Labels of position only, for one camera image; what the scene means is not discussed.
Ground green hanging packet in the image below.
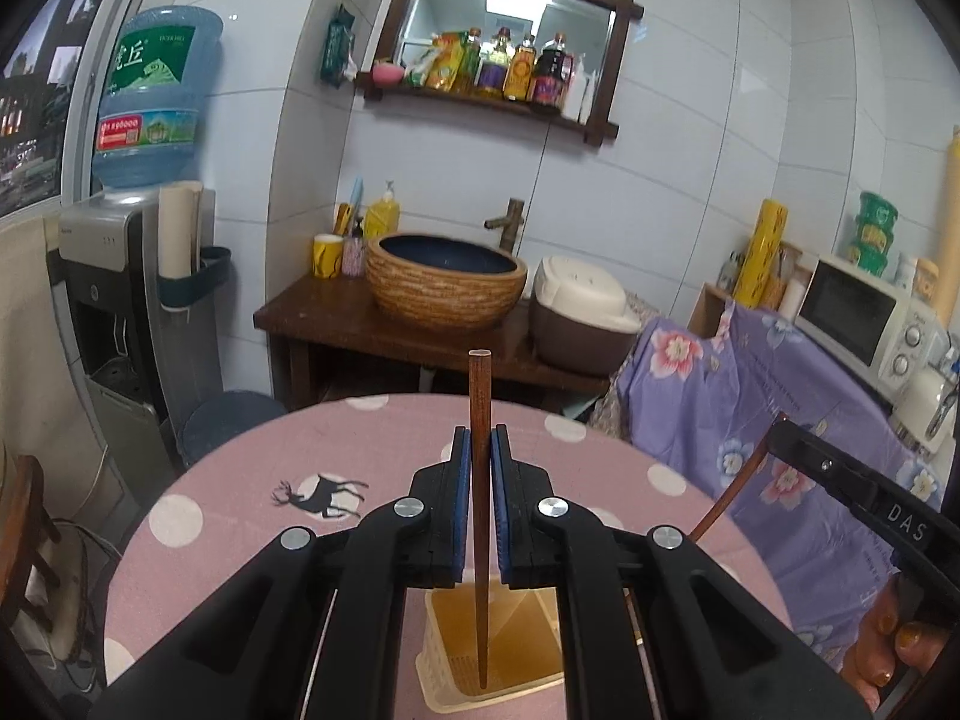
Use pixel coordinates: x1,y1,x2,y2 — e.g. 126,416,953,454
321,4,355,85

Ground dark wooden washstand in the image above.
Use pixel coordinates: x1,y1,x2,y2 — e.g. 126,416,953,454
253,270,612,413

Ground white slim bottle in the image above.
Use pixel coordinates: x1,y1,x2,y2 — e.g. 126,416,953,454
566,52,593,121

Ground yellow roll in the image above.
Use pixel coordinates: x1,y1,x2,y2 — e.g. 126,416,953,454
733,199,788,305

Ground beige jar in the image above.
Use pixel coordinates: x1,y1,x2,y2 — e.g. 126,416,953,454
911,256,940,305

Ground cream plastic utensil holder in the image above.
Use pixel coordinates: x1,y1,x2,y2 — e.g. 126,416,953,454
415,586,571,713

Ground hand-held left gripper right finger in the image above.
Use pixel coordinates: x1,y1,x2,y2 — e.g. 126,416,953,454
490,424,875,720

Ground purple floral cloth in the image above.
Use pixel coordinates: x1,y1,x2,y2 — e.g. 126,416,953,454
592,300,942,672

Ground wooden framed mirror shelf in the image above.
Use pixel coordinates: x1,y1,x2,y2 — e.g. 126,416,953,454
354,0,646,142

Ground bamboo style faucet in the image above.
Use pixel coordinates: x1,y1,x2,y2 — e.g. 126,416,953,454
484,199,526,254

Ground purple label bottle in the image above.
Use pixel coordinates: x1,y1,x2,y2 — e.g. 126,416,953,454
475,28,515,98

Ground dark blue stool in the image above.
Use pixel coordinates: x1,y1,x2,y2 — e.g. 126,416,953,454
180,390,287,466

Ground yellow soap dispenser bottle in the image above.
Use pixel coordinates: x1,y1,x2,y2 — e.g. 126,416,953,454
364,180,401,239

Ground white kettle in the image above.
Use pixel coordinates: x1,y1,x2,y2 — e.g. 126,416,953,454
892,367,960,455

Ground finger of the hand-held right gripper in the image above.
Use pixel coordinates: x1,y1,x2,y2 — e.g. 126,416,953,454
766,417,880,515

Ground wooden chair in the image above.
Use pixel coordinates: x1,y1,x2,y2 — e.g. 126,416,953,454
0,454,61,631

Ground white microwave oven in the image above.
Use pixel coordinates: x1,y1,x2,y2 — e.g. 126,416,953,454
795,253,950,410

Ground small purple bottle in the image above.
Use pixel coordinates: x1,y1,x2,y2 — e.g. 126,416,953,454
343,217,367,278

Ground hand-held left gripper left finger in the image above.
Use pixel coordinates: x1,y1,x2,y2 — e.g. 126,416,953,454
90,426,473,720

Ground stack of green containers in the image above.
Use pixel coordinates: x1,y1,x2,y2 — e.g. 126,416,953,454
846,191,899,275

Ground brown wooden chopstick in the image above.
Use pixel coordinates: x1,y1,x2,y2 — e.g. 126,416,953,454
688,411,788,545
469,349,490,689

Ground blue water bottle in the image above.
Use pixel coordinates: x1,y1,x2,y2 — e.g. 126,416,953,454
91,6,224,192

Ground grey water dispenser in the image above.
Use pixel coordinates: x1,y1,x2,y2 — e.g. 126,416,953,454
56,191,218,488

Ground yellow food packet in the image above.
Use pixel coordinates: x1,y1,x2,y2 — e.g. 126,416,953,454
424,34,466,93

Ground person's right hand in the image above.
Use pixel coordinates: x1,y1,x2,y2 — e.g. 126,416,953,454
844,577,950,707

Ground brown and cream rice cooker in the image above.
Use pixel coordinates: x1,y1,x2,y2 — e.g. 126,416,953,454
529,255,646,377

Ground pink polka-dot tablecloth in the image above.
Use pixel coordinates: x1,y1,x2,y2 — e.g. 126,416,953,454
103,392,794,720

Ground woven brown sink basin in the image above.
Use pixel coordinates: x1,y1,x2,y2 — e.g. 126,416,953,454
365,232,530,332

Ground yellow cup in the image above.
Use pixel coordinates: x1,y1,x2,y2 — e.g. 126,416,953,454
313,234,344,280

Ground yellow label bottle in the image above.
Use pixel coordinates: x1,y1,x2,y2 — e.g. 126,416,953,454
504,35,538,102

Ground dark sauce bottle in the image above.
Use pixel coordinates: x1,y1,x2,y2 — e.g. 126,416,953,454
531,33,572,110

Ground window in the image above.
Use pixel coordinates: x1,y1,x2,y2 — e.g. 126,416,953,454
0,0,147,218

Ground teal plastic holder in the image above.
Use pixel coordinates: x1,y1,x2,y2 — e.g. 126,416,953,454
156,246,232,312

